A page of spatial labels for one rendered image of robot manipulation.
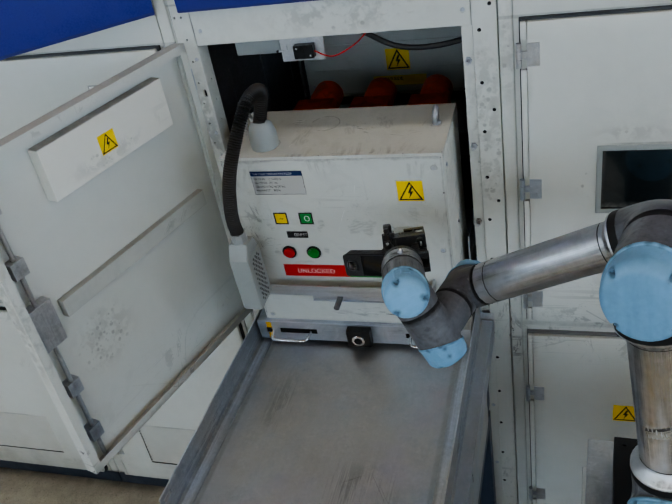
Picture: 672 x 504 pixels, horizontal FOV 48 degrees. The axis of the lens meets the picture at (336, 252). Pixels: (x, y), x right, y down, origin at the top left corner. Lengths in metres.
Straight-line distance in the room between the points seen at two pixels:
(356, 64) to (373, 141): 0.74
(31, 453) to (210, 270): 1.34
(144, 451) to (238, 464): 1.06
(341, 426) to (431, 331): 0.51
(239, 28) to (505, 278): 0.80
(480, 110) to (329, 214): 0.39
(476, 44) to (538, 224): 0.43
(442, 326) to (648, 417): 0.34
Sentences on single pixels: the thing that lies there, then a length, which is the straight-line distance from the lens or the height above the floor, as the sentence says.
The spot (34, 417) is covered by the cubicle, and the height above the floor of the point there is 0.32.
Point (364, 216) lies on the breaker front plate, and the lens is 1.64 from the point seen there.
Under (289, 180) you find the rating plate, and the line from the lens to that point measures 1.64.
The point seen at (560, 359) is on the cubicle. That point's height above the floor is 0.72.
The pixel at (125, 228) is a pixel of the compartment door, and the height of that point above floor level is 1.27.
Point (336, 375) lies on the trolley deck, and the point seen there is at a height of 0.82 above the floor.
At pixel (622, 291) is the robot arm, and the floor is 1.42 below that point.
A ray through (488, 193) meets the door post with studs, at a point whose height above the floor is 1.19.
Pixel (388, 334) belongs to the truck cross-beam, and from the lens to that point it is 1.85.
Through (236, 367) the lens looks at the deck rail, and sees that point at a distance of 1.86.
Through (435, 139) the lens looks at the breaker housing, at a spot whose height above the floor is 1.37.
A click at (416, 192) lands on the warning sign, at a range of 1.58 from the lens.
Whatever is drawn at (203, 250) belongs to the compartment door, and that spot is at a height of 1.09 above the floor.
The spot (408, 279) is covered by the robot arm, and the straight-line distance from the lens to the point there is 1.21.
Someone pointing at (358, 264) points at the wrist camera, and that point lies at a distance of 1.41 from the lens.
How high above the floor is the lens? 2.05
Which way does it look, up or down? 33 degrees down
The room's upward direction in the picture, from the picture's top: 11 degrees counter-clockwise
